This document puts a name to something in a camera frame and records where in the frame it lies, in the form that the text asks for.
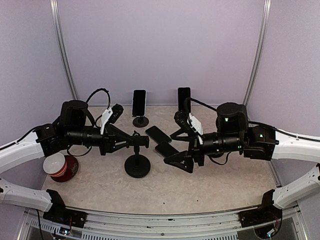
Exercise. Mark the black clamp phone stand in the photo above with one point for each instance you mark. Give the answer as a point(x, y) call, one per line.
point(137, 165)

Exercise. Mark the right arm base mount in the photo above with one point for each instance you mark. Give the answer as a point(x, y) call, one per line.
point(255, 217)

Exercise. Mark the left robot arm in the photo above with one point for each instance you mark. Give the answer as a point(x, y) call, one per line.
point(40, 142)

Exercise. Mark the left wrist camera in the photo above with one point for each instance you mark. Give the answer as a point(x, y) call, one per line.
point(110, 116)

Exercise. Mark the front aluminium rail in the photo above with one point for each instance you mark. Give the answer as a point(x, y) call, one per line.
point(99, 225)

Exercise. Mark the aluminium frame post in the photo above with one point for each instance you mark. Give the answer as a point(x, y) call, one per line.
point(258, 52)
point(54, 6)

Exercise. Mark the dark red saucer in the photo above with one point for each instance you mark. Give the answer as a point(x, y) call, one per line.
point(72, 166)

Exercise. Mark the clear case phone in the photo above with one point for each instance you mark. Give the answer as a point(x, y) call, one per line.
point(183, 93)

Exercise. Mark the blue case phone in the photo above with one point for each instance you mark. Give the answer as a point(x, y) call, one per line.
point(139, 103)

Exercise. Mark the plate phone stand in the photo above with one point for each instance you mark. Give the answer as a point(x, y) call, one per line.
point(140, 122)

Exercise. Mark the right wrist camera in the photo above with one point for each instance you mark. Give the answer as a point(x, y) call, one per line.
point(183, 120)

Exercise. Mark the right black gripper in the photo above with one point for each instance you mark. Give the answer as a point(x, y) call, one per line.
point(195, 144)

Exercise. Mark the dark teal phone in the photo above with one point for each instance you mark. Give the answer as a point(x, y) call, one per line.
point(166, 150)

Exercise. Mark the left aluminium frame post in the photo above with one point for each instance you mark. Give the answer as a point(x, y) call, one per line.
point(54, 6)

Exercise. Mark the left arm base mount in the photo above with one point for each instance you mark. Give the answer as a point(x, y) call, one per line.
point(66, 216)

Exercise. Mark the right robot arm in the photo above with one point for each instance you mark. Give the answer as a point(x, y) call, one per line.
point(253, 140)

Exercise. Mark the top black phone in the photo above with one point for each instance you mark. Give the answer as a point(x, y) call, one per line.
point(157, 135)

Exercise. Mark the white and red bowl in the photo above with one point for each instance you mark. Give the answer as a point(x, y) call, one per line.
point(55, 165)

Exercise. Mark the right aluminium frame post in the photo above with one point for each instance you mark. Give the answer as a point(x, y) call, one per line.
point(258, 52)

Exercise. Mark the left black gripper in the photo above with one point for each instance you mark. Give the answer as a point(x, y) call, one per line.
point(110, 137)

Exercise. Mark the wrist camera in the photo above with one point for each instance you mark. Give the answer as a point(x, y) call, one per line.
point(110, 116)
point(183, 120)

